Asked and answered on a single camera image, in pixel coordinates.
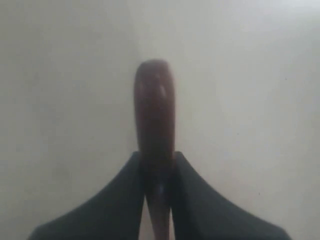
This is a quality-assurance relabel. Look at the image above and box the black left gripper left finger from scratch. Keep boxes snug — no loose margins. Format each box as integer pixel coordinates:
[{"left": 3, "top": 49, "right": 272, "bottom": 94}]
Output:
[{"left": 29, "top": 152, "right": 144, "bottom": 240}]

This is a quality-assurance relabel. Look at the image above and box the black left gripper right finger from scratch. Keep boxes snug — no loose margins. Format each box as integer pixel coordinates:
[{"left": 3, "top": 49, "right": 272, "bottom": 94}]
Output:
[{"left": 169, "top": 151, "right": 291, "bottom": 240}]

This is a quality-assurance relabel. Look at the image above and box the dark red wooden spoon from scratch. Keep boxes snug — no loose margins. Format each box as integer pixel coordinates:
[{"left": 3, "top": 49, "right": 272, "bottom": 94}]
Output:
[{"left": 133, "top": 59, "right": 176, "bottom": 240}]

